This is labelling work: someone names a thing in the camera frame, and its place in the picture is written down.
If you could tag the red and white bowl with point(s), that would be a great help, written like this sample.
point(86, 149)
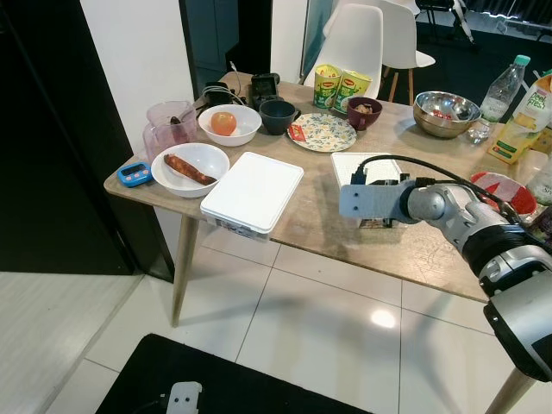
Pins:
point(516, 194)

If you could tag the floral patterned plate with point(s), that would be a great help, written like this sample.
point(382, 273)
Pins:
point(328, 134)

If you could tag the maroon bowl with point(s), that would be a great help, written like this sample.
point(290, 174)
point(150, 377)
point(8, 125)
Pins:
point(364, 119)

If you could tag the white lidded food container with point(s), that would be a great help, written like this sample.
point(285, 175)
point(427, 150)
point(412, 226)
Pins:
point(254, 190)
point(388, 171)

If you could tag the small red packet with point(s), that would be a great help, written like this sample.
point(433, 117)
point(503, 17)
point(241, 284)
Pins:
point(297, 133)

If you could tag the white plastic chair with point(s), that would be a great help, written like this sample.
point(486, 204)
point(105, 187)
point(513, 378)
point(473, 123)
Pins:
point(401, 34)
point(354, 43)

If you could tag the yellow juice carton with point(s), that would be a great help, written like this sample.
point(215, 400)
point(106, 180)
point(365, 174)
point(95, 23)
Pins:
point(522, 129)

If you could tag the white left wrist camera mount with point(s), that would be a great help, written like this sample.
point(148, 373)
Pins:
point(184, 399)

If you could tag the black box device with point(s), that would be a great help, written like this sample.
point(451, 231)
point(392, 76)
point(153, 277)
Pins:
point(264, 88)

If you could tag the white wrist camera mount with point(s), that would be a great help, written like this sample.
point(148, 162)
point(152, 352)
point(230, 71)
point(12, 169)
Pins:
point(371, 201)
point(184, 399)

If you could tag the brown sweet potato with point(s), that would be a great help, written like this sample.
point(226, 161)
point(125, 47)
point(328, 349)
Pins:
point(185, 168)

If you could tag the clear bottle teal cap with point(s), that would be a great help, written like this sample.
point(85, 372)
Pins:
point(502, 95)
point(539, 177)

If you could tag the wooden table leg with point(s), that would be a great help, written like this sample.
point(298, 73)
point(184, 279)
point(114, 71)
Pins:
point(509, 395)
point(183, 267)

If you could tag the stainless steel bowl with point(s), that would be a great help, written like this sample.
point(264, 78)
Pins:
point(444, 125)

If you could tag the black floor mat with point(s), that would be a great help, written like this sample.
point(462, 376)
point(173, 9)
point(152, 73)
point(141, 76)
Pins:
point(259, 388)

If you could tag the yellow green noodle pack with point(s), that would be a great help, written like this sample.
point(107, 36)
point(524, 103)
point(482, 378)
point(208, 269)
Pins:
point(354, 86)
point(326, 86)

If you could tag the blue digital timer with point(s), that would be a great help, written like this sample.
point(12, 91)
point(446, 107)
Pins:
point(134, 174)

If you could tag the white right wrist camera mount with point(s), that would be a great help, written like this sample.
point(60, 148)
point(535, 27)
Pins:
point(371, 201)

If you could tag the white ceramic bowl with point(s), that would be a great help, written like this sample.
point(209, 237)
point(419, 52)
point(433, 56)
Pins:
point(203, 159)
point(246, 125)

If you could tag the dark blue cup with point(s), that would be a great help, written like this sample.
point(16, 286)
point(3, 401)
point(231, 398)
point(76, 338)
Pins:
point(278, 119)

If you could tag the pink clear measuring jug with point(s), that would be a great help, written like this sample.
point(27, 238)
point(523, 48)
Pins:
point(164, 129)

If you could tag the orange round fruit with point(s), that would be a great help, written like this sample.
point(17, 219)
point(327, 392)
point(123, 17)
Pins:
point(223, 123)

